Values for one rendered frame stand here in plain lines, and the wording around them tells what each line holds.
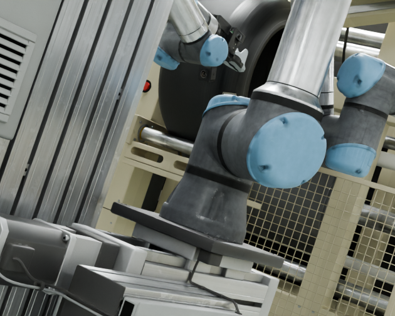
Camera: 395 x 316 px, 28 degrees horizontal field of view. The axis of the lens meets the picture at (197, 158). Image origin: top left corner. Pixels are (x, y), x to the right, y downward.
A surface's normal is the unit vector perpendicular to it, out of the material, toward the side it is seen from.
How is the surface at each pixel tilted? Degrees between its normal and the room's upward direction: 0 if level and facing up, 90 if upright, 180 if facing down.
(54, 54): 90
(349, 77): 90
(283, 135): 98
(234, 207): 73
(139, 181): 90
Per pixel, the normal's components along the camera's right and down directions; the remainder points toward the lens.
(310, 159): 0.38, 0.23
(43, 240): 0.76, -0.50
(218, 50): 0.65, 0.20
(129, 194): 0.83, 0.26
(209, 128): -0.82, -0.36
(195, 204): -0.18, -0.41
